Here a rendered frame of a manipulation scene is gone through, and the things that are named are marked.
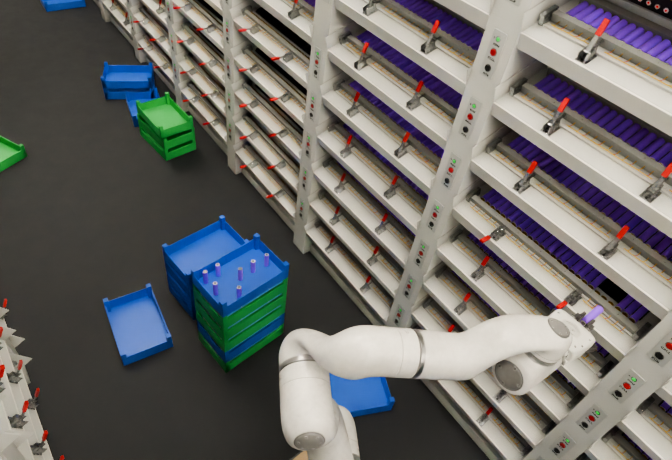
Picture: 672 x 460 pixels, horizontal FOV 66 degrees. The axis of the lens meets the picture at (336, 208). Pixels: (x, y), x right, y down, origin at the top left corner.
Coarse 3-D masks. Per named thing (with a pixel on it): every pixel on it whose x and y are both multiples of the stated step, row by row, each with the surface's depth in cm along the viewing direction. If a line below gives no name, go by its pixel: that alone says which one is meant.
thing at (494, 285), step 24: (456, 240) 173; (456, 264) 168; (480, 264) 167; (504, 264) 164; (480, 288) 162; (504, 288) 160; (528, 288) 158; (504, 312) 157; (528, 312) 155; (576, 360) 146; (600, 360) 143; (576, 384) 145
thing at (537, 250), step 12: (480, 204) 156; (492, 216) 153; (516, 228) 149; (516, 240) 148; (528, 240) 147; (540, 252) 144; (552, 264) 141; (564, 276) 140; (588, 288) 136; (588, 300) 135; (600, 300) 134; (612, 312) 132; (612, 324) 131; (624, 324) 130
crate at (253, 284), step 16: (256, 240) 202; (224, 256) 196; (240, 256) 203; (256, 256) 204; (272, 256) 201; (192, 272) 186; (208, 272) 195; (224, 272) 196; (256, 272) 198; (272, 272) 199; (288, 272) 197; (208, 288) 190; (224, 288) 191; (256, 288) 187; (224, 304) 178; (240, 304) 185
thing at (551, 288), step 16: (464, 192) 157; (480, 192) 161; (464, 208) 158; (464, 224) 159; (480, 224) 154; (512, 240) 150; (512, 256) 147; (528, 256) 146; (528, 272) 144; (544, 272) 143; (576, 272) 142; (544, 288) 141; (560, 288) 140; (576, 304) 136; (608, 320) 133; (640, 320) 132; (656, 320) 131; (608, 336) 131; (624, 336) 130; (640, 336) 130; (624, 352) 128
